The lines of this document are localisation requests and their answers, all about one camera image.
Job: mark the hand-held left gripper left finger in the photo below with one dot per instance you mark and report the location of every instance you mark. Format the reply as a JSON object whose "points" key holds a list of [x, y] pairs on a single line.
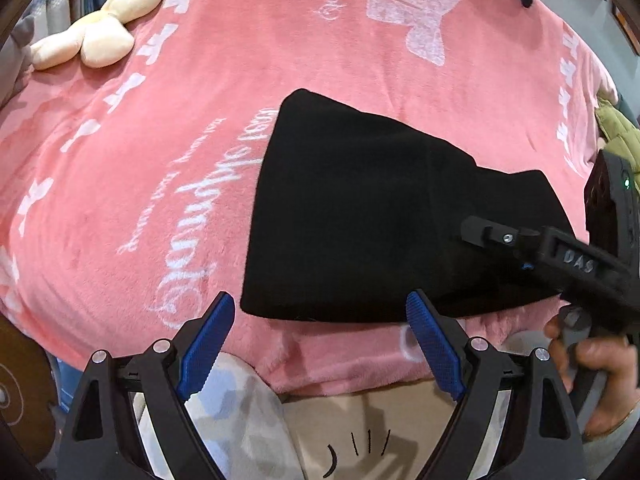
{"points": [[207, 350]]}

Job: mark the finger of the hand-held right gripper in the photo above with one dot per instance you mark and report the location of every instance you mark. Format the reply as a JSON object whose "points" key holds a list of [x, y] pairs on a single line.
{"points": [[527, 266], [500, 236]]}

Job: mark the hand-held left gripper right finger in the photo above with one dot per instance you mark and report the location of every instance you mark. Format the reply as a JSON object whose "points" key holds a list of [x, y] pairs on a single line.
{"points": [[435, 345]]}

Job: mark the black pants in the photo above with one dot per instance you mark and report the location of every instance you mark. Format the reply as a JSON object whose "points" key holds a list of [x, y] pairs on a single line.
{"points": [[350, 210]]}

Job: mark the person's right forearm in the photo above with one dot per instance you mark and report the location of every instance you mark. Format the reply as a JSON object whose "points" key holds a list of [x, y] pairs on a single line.
{"points": [[607, 452]]}

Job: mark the person's right hand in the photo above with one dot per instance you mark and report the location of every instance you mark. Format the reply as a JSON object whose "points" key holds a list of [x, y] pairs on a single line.
{"points": [[600, 360]]}

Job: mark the patterned pajama trousers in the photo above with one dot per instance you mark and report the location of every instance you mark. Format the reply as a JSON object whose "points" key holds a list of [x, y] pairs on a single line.
{"points": [[235, 410]]}

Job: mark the beige shirt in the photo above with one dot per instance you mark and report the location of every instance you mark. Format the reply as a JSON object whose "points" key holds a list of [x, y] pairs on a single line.
{"points": [[350, 420]]}

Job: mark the olive green quilted cloth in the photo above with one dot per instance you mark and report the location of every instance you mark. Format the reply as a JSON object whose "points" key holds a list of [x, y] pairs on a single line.
{"points": [[615, 127]]}

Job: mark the round wooden stool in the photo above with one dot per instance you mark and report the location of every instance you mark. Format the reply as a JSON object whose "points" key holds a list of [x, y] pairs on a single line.
{"points": [[25, 390]]}

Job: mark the pink printed blanket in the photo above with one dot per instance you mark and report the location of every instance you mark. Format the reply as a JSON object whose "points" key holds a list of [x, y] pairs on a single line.
{"points": [[150, 160]]}

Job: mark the cream bunny plush toy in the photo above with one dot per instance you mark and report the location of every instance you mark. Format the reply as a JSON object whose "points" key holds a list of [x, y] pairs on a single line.
{"points": [[100, 42]]}

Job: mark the grey cloth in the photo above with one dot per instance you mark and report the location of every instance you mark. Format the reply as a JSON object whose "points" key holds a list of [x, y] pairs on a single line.
{"points": [[15, 60]]}

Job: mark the blue curtain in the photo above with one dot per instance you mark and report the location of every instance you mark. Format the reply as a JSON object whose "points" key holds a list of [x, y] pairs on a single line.
{"points": [[60, 5]]}

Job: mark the framed wall picture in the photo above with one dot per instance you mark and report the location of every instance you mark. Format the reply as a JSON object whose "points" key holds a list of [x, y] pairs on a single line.
{"points": [[626, 25]]}

